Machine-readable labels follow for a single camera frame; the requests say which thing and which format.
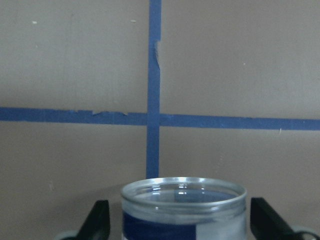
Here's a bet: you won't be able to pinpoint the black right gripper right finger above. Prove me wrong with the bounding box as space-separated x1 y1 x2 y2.
250 197 303 240

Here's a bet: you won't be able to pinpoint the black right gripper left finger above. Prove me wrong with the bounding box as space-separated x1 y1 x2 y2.
75 200 110 240

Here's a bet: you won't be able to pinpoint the tennis ball can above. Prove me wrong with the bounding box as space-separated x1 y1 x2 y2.
121 177 247 240

